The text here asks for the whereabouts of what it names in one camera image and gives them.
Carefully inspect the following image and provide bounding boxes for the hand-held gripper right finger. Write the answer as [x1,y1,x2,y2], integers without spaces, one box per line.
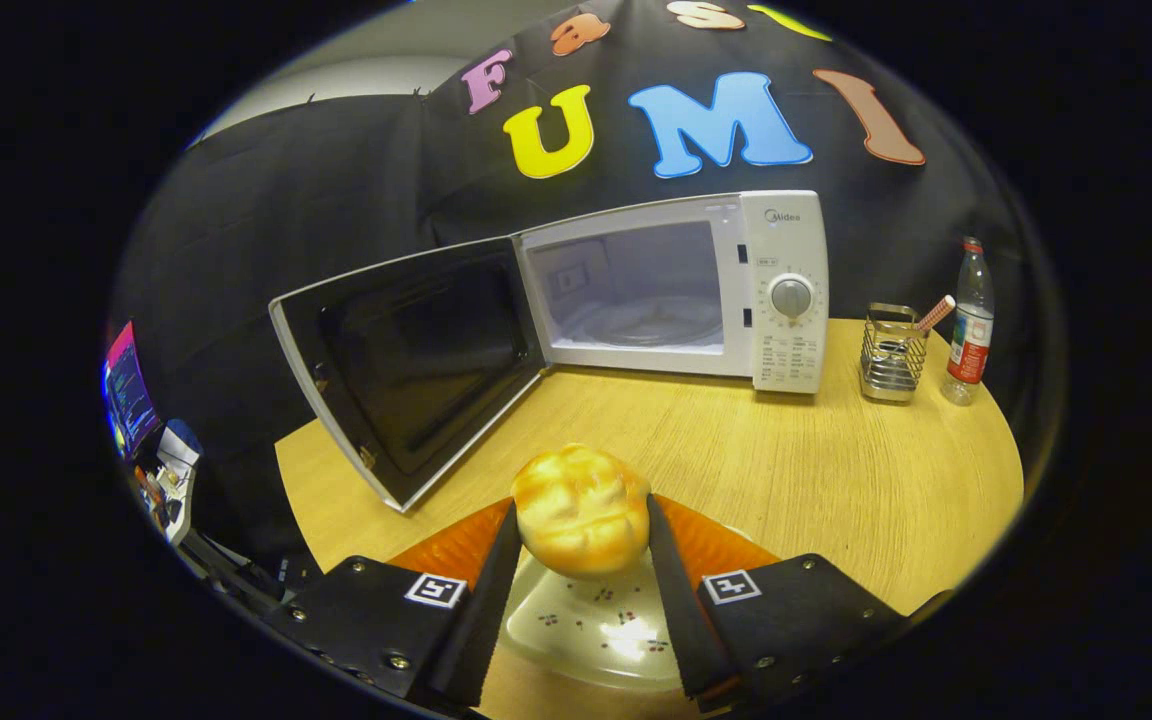
[644,492,912,713]

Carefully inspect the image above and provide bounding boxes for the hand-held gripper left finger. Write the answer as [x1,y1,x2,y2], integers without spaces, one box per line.
[264,497,522,713]

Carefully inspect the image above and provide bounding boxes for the golden bread roll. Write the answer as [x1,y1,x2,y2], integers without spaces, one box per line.
[511,444,653,581]

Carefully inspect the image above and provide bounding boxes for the white microwave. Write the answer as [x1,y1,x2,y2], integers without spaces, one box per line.
[268,190,830,514]

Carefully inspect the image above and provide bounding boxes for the white plate with cherry print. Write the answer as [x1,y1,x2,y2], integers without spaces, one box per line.
[498,520,727,693]

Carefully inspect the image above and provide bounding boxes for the red checked straw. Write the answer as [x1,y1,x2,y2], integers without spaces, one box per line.
[914,294,957,334]

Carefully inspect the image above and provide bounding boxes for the clear bottle with red label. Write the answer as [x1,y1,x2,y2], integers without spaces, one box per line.
[941,236,996,407]

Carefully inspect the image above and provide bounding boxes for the computer monitor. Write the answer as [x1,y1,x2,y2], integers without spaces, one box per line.
[101,320,163,461]

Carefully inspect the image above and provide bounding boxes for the metal wire utensil holder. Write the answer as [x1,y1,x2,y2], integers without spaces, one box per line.
[858,302,929,405]

